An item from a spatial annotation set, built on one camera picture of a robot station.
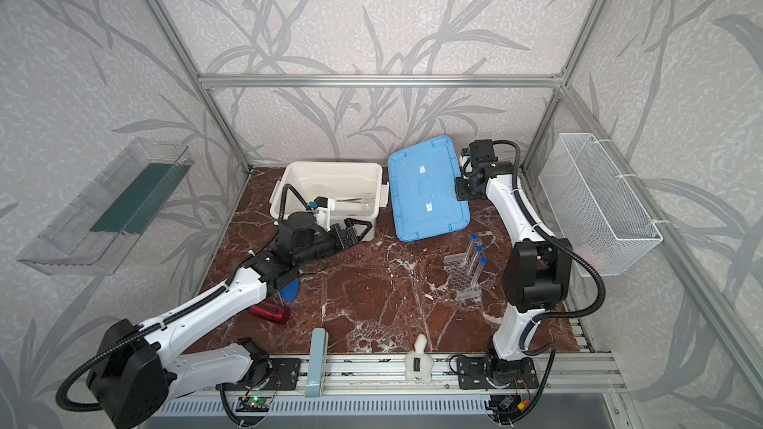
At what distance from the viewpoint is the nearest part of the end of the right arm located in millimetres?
→ 646

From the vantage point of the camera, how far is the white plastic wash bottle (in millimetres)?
734

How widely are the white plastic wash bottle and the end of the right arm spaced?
0.42 meters
